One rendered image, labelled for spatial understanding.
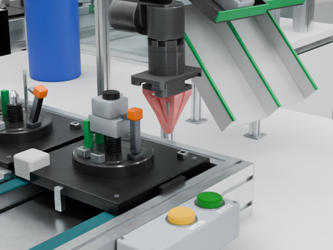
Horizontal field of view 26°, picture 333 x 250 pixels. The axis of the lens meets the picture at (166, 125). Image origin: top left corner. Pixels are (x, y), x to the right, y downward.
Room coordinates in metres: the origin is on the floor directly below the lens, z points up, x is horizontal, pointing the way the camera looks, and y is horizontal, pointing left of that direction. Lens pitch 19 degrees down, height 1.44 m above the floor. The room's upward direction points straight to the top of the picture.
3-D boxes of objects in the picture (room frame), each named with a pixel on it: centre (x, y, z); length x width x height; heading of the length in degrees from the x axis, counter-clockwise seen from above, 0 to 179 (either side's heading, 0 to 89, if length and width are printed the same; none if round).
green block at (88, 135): (1.17, 0.13, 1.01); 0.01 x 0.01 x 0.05; 51
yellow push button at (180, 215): (0.95, -0.02, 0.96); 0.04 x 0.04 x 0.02
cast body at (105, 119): (1.16, 0.10, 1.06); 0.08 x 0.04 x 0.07; 50
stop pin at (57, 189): (1.06, 0.17, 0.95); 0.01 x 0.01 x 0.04; 51
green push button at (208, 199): (1.01, -0.07, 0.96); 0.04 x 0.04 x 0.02
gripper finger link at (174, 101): (1.09, -0.01, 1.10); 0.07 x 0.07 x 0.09; 51
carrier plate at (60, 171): (1.15, 0.09, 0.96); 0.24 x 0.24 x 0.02; 51
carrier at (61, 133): (1.31, 0.29, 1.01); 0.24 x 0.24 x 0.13; 51
